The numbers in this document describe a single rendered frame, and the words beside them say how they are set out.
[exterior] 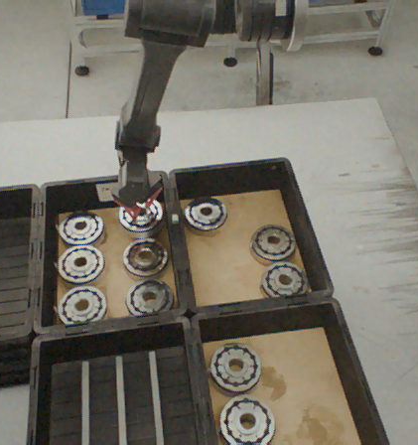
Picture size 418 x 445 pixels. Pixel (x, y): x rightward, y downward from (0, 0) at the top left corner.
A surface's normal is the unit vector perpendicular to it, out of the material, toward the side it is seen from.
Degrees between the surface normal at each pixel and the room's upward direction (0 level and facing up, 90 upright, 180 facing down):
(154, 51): 114
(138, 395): 0
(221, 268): 0
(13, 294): 0
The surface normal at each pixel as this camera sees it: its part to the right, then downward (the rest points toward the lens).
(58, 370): 0.00, -0.60
